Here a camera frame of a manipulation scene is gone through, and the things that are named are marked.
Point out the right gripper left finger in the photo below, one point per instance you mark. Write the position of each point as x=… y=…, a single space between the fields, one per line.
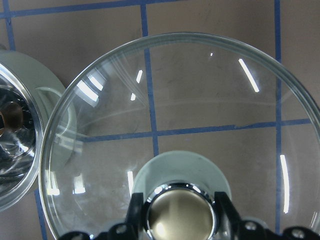
x=132 y=227

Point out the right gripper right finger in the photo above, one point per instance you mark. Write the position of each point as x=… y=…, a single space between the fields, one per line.
x=230 y=225

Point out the glass pot lid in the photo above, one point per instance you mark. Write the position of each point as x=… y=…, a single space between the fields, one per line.
x=178 y=117

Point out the brown egg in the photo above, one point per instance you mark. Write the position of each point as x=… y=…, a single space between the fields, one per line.
x=11 y=117

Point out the pale green steel pot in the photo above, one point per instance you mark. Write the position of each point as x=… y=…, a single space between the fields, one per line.
x=29 y=83

